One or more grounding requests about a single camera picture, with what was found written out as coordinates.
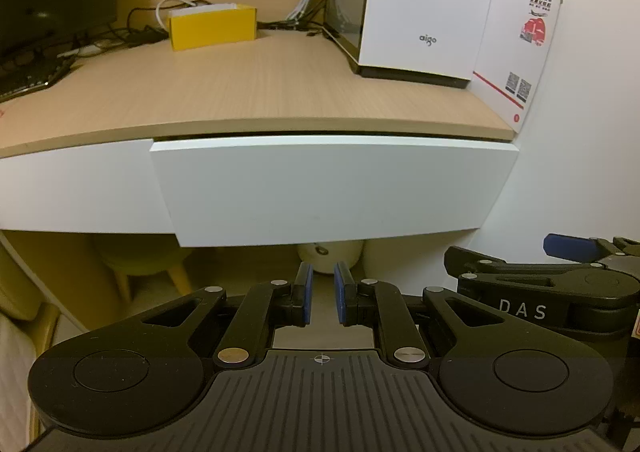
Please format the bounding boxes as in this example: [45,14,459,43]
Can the white fixed desk panel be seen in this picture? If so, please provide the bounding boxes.
[0,139,177,235]

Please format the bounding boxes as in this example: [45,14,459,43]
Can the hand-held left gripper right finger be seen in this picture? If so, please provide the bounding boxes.
[333,261,507,376]

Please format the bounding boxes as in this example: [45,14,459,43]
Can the coiled white cable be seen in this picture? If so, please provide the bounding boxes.
[155,0,200,31]

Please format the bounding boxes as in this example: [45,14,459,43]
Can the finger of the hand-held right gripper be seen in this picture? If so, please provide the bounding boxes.
[543,233,640,273]
[444,245,592,291]

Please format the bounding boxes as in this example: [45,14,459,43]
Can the cream chair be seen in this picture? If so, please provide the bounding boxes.
[0,231,62,452]

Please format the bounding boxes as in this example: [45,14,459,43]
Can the black keyboard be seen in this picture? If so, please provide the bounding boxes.
[0,56,77,103]

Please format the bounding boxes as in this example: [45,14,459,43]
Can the white leaflet red print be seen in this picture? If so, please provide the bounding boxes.
[472,0,564,134]

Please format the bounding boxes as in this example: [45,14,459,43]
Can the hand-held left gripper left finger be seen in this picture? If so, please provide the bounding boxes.
[127,262,315,378]

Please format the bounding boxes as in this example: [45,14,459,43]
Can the black cable tangle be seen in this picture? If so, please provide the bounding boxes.
[75,6,172,52]

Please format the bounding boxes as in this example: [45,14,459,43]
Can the yellow cardboard box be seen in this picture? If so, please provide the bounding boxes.
[167,4,259,52]

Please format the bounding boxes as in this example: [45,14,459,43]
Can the yellow stool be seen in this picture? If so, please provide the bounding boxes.
[92,234,194,303]

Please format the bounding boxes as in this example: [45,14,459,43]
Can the white-front wooden drawer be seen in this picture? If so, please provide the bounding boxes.
[149,134,520,248]

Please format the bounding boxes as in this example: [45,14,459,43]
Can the white round plush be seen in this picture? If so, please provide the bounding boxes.
[297,241,365,275]

